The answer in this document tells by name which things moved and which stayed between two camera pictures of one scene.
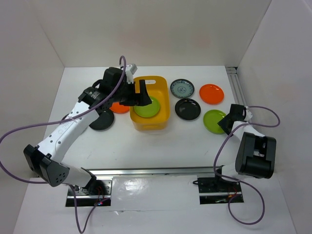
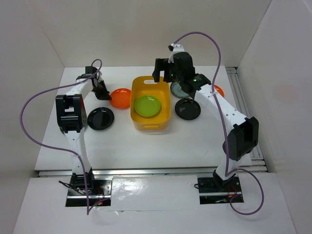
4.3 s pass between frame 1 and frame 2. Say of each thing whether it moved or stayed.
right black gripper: moved
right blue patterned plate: stayed
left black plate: stayed
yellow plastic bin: stayed
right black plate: stayed
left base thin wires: stayed
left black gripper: moved
